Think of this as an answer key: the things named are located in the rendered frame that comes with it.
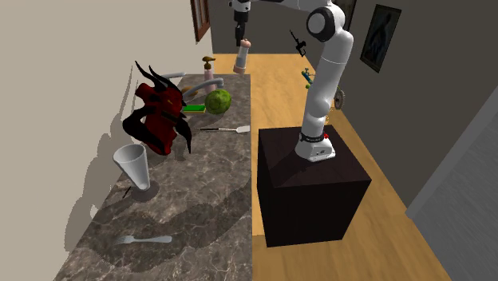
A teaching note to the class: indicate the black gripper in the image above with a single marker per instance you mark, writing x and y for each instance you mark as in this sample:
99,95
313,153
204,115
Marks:
241,18

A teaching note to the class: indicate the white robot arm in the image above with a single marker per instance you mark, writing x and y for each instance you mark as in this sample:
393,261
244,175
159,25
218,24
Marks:
328,85

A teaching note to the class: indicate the pink and white pepper mill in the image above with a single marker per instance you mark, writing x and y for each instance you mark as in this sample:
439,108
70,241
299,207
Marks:
242,56

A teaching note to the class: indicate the brown framed window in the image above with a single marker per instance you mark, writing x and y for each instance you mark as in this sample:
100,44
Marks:
200,19

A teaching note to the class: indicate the black angular tool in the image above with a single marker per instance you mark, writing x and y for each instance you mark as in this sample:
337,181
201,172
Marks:
298,44

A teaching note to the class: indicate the pink soap dispenser brown pump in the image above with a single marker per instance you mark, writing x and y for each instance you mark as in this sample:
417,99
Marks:
209,74

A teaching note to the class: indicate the grey faucet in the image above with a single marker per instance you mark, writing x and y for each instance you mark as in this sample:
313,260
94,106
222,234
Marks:
202,85

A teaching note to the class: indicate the green round melon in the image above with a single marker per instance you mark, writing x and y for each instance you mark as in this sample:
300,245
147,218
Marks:
218,102

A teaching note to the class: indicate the brown rounded object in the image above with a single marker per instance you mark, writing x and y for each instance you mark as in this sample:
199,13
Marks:
188,90

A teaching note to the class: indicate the green and yellow sponge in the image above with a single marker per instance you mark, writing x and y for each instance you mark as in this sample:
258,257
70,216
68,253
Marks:
193,109

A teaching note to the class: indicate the colourful toy bicycle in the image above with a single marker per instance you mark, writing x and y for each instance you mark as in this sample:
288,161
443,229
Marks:
339,98

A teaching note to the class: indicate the red horned demon bust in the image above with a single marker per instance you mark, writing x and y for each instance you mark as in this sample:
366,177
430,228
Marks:
157,124

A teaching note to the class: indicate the white cone-shaped glass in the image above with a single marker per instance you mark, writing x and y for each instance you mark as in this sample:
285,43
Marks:
134,165

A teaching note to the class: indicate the dark robot stand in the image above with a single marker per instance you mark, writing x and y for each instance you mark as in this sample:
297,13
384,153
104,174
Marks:
311,194

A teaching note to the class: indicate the silver fork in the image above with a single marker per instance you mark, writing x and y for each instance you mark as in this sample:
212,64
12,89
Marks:
149,239

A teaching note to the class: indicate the dark framed wall picture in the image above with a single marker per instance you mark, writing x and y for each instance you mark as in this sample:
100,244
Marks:
379,37
350,11

